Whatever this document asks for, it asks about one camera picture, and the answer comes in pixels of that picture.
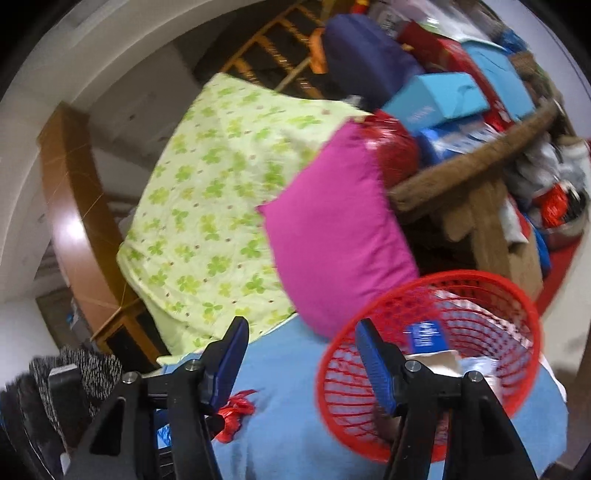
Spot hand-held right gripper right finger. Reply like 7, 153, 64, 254
355, 318, 541, 480

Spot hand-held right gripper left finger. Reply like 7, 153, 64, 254
62, 316, 250, 480

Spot red plastic bag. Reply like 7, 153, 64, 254
215, 390, 257, 444

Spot red mesh basket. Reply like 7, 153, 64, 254
315, 270, 543, 464

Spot black white spotted cloth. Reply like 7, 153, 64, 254
0, 347, 124, 462

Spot grey cabinet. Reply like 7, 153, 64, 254
37, 295, 93, 342

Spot blue blanket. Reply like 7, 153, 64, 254
152, 318, 568, 480

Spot wooden cabinet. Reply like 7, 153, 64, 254
90, 295, 162, 370

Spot pink pillow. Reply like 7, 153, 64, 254
256, 121, 421, 340

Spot green clover quilt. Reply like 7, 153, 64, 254
116, 73, 370, 356

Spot rough wooden bench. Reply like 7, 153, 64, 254
388, 99, 561, 301

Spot curved wooden arch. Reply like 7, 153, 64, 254
38, 102, 148, 333

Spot blue and white packet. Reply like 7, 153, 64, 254
418, 122, 502, 167

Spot metal bowl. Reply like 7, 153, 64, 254
531, 203, 589, 238

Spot red foil bag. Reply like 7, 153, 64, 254
538, 182, 571, 227

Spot white plastic bag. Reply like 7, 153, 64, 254
515, 138, 561, 195

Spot light blue cardboard box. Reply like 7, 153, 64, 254
381, 73, 490, 132

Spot wooden stair railing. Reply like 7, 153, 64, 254
222, 0, 338, 100

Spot red gift box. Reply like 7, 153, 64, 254
402, 23, 513, 134

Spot navy bag orange handles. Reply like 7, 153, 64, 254
321, 14, 426, 112

